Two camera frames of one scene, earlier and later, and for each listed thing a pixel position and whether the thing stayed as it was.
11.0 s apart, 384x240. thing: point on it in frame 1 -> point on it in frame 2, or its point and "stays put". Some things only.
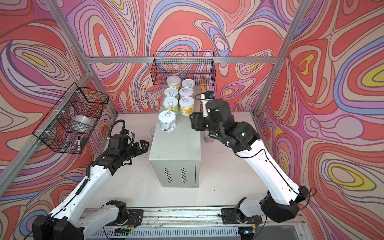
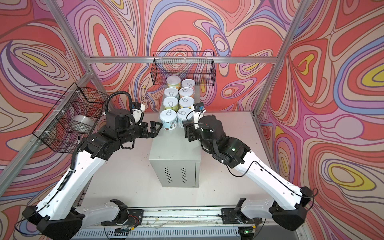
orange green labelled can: (174, 81) stays put
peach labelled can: (186, 91) stays put
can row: (170, 103) stays put
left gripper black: (138, 150) -> (153, 132)
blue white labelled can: (171, 92) stays put
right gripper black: (198, 121) -> (190, 131)
